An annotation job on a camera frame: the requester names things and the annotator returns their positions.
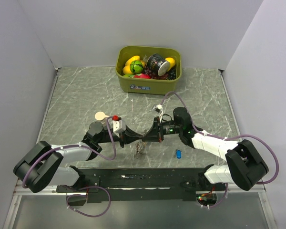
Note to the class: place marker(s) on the red toy fruit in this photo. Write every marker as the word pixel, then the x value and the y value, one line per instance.
pixel 141 76

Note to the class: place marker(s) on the large keyring with small rings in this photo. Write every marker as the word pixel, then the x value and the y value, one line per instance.
pixel 139 149

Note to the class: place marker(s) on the black paper cup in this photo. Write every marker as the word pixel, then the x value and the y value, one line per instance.
pixel 158 64

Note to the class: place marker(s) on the olive green plastic bin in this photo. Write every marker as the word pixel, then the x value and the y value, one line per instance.
pixel 147 86

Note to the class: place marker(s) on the blue tag key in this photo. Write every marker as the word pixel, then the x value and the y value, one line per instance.
pixel 178 154

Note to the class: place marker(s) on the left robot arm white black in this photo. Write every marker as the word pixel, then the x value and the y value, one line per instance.
pixel 45 164

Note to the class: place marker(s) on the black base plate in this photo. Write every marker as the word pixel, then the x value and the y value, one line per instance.
pixel 131 184

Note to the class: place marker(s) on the dark grapes bunch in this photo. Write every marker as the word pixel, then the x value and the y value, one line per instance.
pixel 170 75

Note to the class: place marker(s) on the yellow toy lemon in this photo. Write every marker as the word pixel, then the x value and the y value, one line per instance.
pixel 171 61

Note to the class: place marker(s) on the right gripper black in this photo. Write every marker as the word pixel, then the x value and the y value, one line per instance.
pixel 154 134

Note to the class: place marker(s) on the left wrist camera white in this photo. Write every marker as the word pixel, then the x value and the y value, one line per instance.
pixel 119 125

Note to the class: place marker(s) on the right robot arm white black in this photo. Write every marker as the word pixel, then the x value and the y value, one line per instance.
pixel 244 165

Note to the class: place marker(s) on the green watermelon toy ball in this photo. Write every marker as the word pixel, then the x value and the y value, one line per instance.
pixel 136 67

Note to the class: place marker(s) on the grey bottle with beige cap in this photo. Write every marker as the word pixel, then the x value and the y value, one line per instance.
pixel 101 117

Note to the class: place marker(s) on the yellow toy mango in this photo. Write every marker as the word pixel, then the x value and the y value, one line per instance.
pixel 134 58

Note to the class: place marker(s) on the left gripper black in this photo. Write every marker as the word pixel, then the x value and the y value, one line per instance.
pixel 128 136

